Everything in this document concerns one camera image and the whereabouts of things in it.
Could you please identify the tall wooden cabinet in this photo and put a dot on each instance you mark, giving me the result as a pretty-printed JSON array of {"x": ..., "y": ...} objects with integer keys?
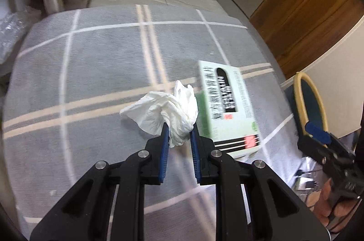
[{"x": 307, "y": 16}]

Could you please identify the beige refrigerator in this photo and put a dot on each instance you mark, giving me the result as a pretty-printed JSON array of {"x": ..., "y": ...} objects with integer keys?
[{"x": 335, "y": 81}]

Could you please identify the white tissue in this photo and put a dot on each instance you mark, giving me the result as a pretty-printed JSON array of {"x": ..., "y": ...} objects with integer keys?
[{"x": 167, "y": 107}]

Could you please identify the green and white box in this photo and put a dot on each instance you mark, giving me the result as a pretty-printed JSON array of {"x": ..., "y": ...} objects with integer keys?
[{"x": 227, "y": 115}]

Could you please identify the grey checked tablecloth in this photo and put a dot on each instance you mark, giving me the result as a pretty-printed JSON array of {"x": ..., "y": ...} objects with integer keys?
[{"x": 99, "y": 73}]

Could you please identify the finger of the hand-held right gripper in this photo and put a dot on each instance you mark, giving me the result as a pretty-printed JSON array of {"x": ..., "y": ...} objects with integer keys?
[{"x": 318, "y": 132}]

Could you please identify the clear plastic bag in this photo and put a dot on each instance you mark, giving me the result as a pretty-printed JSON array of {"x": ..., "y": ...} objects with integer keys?
[{"x": 14, "y": 30}]

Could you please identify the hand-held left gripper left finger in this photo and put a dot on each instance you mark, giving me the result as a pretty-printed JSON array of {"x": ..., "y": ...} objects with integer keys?
[{"x": 164, "y": 155}]

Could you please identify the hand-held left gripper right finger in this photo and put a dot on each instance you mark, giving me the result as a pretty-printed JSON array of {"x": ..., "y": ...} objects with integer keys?
[{"x": 195, "y": 158}]

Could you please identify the blue bin with yellow rim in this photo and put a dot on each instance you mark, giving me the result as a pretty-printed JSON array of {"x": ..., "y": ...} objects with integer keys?
[{"x": 310, "y": 98}]

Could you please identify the person's right hand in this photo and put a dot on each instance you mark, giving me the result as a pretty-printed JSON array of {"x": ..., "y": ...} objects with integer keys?
[{"x": 324, "y": 202}]

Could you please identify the black power adapter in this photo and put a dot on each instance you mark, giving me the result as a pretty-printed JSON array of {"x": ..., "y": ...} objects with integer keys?
[{"x": 310, "y": 184}]

